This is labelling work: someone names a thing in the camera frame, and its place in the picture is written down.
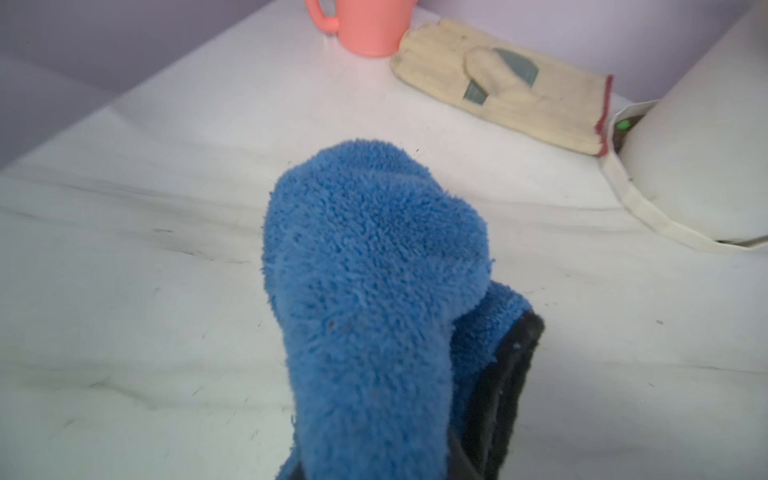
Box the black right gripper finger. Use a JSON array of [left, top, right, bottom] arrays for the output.
[[447, 311, 545, 480]]

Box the blue fluffy rag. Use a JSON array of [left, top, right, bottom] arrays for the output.
[[262, 140, 539, 479]]

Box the beige work glove on table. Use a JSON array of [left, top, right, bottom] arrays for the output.
[[390, 18, 613, 156]]

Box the white plant pot with saucer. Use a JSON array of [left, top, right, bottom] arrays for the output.
[[599, 1, 767, 253]]

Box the pink watering can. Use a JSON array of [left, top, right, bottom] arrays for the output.
[[304, 0, 417, 58]]

